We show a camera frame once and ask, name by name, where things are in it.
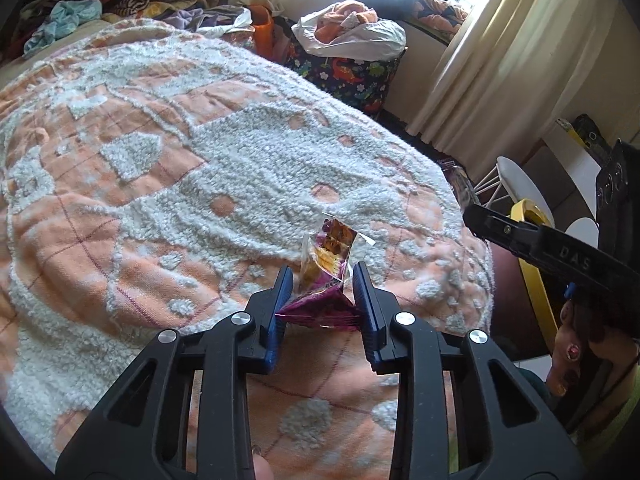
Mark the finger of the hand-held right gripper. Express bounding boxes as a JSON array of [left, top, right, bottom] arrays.
[[462, 203, 549, 264]]

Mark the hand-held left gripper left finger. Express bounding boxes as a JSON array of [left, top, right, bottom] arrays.
[[55, 265, 296, 480]]

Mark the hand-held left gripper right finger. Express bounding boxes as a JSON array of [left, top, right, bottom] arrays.
[[351, 261, 586, 480]]

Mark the person's right hand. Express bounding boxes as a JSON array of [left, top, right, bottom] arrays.
[[546, 300, 640, 395]]

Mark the person's left hand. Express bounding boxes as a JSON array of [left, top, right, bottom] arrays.
[[251, 447, 275, 480]]

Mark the white hexagonal stool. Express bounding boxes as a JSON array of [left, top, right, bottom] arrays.
[[472, 156, 556, 226]]

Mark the white vanity desk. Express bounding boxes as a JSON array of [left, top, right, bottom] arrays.
[[542, 125, 613, 202]]

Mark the dark cosmetic bag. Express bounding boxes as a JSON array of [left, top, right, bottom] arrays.
[[572, 113, 614, 162]]

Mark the wide cream curtain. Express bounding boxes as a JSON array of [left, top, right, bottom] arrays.
[[400, 0, 631, 171]]

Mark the orange white tufted blanket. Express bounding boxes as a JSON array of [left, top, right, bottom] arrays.
[[0, 19, 496, 480]]

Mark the dinosaur print storage bag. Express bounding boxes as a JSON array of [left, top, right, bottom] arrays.
[[287, 45, 401, 117]]

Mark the large white plastic sack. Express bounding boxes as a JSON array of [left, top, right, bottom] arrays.
[[291, 2, 407, 59]]

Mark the orange towel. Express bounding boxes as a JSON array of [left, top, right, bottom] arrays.
[[315, 2, 384, 44]]

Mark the orange bag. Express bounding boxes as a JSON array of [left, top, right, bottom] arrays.
[[247, 5, 275, 57]]

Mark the white lilac garment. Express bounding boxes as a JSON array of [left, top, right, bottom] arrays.
[[165, 5, 253, 37]]

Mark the light blue cloth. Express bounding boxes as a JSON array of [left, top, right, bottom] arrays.
[[22, 0, 103, 59]]

